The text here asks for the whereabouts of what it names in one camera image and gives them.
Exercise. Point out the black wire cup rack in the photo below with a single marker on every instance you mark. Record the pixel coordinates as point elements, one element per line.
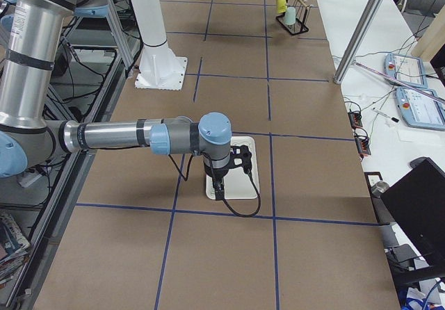
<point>302,13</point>

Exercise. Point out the cream bear print tray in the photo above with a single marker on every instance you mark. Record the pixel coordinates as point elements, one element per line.
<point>238,185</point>

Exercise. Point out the stack of books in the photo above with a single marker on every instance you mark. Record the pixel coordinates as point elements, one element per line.
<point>14,247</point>

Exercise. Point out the yellow plastic cup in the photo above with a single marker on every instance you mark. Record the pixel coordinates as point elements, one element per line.
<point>280,6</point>

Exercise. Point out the pale green plastic cup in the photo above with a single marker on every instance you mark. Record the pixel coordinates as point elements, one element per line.
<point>289,18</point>

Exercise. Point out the black monitor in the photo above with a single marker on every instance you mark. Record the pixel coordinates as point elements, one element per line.
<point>416,203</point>

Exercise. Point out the metal cup on desk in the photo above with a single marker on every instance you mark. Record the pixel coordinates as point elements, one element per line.
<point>378,188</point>

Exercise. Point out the aluminium frame post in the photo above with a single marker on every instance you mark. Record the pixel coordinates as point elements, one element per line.
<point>358,35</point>

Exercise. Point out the teach pendant tablet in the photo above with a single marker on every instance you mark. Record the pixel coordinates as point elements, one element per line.
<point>407,69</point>
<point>419,111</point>

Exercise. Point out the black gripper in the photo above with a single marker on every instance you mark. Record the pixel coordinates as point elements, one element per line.
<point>216,174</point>

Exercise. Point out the upper teach pendant tablet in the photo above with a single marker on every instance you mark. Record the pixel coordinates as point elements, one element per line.
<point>407,69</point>

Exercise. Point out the lower teach pendant tablet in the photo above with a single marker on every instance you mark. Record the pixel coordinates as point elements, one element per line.
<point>419,111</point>

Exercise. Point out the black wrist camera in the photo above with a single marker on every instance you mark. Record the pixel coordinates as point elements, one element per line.
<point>241,157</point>

